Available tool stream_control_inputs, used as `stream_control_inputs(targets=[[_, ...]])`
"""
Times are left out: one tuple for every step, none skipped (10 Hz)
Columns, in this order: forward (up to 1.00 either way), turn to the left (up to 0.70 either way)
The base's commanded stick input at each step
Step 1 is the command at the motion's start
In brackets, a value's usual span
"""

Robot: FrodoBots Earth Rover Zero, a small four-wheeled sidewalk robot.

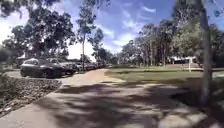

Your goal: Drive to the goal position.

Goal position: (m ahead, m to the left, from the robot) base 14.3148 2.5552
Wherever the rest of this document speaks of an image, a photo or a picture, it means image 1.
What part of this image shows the small tree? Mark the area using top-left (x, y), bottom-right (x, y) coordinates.
top-left (89, 28), bottom-right (111, 64)

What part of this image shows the row of parked cars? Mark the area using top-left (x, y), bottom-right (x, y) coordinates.
top-left (74, 60), bottom-right (108, 72)

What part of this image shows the grass field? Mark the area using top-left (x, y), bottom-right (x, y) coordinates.
top-left (104, 64), bottom-right (224, 111)

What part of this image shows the tall thin tree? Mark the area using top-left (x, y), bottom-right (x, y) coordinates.
top-left (75, 0), bottom-right (101, 71)

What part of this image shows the parked car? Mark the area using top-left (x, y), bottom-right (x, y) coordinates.
top-left (49, 58), bottom-right (80, 76)

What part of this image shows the paved footpath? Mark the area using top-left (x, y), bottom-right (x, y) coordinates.
top-left (0, 68), bottom-right (224, 128)

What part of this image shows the wood of tall trees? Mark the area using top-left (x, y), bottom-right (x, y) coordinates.
top-left (118, 18), bottom-right (224, 68)

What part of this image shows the low pale building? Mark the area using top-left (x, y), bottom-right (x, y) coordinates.
top-left (169, 55), bottom-right (201, 66)

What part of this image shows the dark car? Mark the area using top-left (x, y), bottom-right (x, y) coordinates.
top-left (19, 57), bottom-right (65, 79)

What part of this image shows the big spreading tree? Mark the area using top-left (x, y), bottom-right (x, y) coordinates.
top-left (1, 4), bottom-right (76, 61)

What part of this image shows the mulch bed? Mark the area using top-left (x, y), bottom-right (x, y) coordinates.
top-left (0, 74), bottom-right (63, 118)

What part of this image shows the slim grey-trunk tree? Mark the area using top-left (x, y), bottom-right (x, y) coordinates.
top-left (173, 0), bottom-right (224, 108)

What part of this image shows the grey asphalt car park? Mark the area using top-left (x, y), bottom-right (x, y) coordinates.
top-left (0, 68), bottom-right (68, 81)

